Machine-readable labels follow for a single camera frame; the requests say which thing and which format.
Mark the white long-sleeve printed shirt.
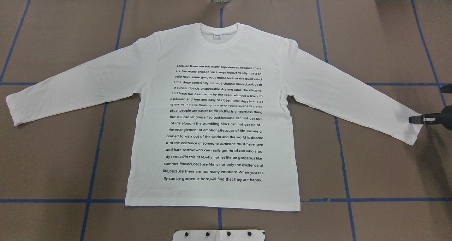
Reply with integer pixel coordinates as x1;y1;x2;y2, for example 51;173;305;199
6;23;422;212

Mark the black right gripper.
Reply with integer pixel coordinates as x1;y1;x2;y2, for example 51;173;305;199
409;106;452;130

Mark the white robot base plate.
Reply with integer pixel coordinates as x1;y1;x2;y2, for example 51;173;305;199
172;229;266;241

